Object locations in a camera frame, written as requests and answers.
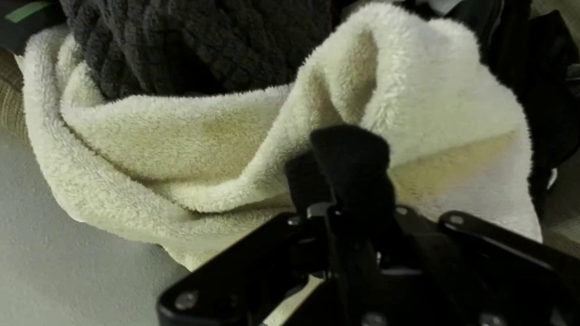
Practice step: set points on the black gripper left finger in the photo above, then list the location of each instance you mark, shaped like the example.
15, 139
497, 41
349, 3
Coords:
242, 266

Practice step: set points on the dark grey knitted sweater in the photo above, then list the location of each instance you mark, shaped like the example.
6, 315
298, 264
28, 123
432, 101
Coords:
193, 43

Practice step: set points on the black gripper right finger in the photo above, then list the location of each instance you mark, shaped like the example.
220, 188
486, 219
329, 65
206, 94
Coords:
496, 266

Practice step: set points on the dark green-striped garment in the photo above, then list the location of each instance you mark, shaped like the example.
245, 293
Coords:
24, 19

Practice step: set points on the cream fluffy towel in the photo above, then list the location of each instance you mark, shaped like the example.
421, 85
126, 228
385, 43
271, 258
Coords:
182, 157

